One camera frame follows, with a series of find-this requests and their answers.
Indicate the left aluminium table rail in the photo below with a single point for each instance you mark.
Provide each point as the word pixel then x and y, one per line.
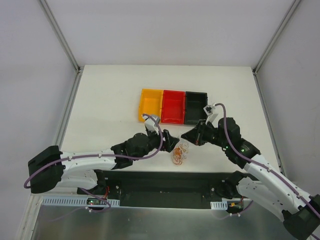
pixel 29 219

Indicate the red plastic bin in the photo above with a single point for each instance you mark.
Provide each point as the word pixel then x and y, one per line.
pixel 173 107

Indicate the right aluminium frame post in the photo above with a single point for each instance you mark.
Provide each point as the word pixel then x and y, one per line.
pixel 276 35

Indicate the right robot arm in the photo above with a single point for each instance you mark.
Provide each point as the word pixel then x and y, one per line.
pixel 295 208

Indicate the right white cable duct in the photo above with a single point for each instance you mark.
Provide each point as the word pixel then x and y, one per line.
pixel 219 205

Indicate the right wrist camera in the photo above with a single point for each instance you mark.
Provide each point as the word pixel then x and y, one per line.
pixel 211 112

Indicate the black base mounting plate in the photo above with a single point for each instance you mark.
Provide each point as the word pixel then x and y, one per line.
pixel 178 190

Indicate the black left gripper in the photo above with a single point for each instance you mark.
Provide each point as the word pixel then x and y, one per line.
pixel 165 139

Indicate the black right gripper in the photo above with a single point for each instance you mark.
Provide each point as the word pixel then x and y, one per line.
pixel 199 133

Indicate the left aluminium frame post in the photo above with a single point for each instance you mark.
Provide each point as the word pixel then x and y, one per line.
pixel 59 34

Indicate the yellow plastic bin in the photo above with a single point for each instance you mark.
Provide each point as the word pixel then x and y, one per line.
pixel 150 103

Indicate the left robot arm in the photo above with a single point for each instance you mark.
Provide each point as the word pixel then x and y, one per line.
pixel 53 168

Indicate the left white cable duct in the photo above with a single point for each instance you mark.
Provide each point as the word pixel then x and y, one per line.
pixel 70 201

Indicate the white cable duct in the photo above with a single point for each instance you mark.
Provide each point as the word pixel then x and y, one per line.
pixel 219 205
pixel 70 201

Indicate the black plastic bin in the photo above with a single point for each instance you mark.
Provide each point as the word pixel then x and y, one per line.
pixel 194 107

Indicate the aluminium frame post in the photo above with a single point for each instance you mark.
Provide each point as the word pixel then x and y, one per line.
pixel 59 34
pixel 276 35

